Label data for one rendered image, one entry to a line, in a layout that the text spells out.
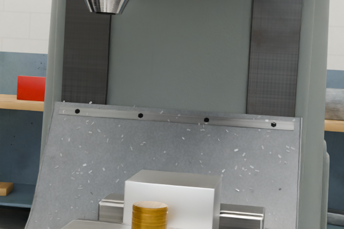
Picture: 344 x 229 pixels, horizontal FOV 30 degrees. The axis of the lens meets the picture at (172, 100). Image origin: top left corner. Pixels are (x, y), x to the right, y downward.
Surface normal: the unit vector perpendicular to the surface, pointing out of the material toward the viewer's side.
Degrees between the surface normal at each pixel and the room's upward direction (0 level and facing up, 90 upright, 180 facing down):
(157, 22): 90
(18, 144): 90
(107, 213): 90
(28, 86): 90
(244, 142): 64
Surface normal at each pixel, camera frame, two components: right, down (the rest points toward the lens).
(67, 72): -0.15, 0.04
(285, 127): -0.11, -0.41
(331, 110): -0.35, 0.03
